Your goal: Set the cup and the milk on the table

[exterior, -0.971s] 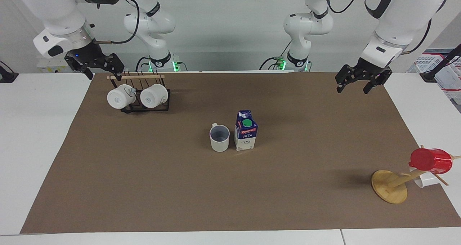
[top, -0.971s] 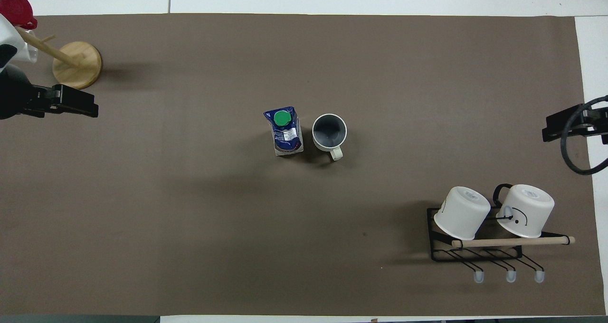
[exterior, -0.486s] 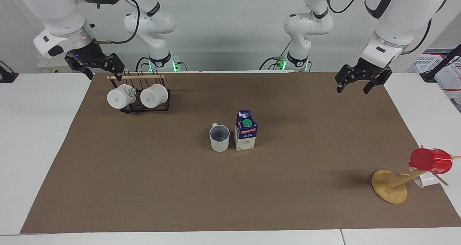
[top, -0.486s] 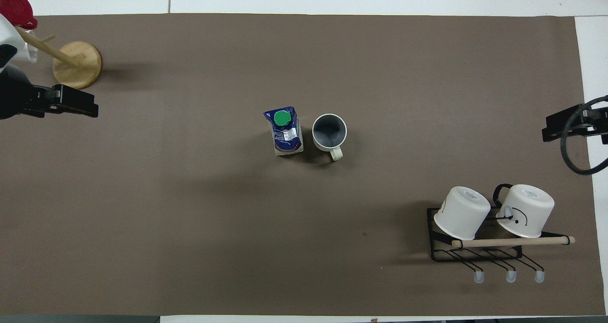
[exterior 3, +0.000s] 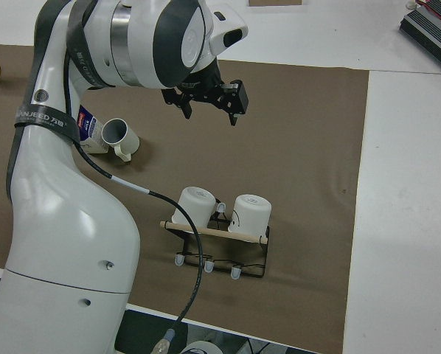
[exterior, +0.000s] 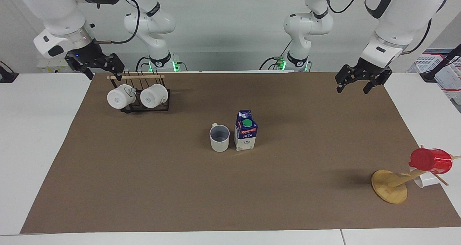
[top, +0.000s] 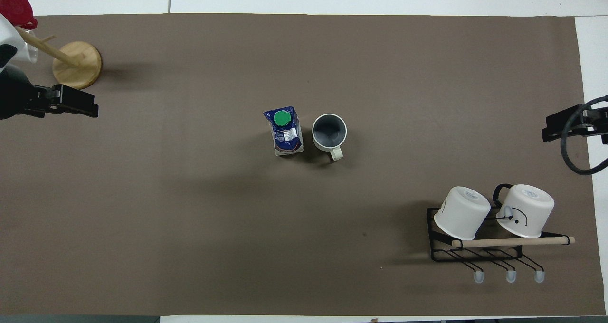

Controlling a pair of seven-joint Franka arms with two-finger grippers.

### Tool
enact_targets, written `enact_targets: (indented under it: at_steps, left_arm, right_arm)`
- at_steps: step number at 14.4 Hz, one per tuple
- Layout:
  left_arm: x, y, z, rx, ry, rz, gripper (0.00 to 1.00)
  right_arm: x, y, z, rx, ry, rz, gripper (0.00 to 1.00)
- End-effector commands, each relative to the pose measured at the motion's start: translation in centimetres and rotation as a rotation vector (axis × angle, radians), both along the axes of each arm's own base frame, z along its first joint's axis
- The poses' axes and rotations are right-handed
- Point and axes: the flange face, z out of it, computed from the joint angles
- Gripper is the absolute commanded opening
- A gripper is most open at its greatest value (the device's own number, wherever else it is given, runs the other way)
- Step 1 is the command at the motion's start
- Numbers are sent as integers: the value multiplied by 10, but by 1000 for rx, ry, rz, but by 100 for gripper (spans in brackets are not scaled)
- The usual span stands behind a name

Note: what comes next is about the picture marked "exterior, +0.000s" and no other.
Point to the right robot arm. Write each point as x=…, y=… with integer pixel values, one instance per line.
x=54, y=18

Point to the grey mug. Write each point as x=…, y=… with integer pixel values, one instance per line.
x=219, y=142

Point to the white plastic basket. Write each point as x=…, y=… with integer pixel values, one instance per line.
x=450, y=83
x=426, y=63

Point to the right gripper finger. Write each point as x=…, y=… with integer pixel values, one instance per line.
x=81, y=66
x=117, y=65

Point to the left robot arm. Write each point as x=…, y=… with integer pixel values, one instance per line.
x=399, y=18

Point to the red mug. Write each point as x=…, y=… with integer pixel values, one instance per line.
x=430, y=161

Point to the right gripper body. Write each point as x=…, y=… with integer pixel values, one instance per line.
x=88, y=54

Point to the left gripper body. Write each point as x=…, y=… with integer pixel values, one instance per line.
x=372, y=69

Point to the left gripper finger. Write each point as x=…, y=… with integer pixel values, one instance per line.
x=377, y=80
x=346, y=76

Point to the black stand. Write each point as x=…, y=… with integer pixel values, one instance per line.
x=437, y=70
x=7, y=76

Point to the white mug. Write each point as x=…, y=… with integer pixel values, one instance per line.
x=118, y=97
x=426, y=180
x=153, y=95

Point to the wooden mug tree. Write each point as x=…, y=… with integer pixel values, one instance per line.
x=389, y=187

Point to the blue and white milk carton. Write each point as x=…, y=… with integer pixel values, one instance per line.
x=245, y=135

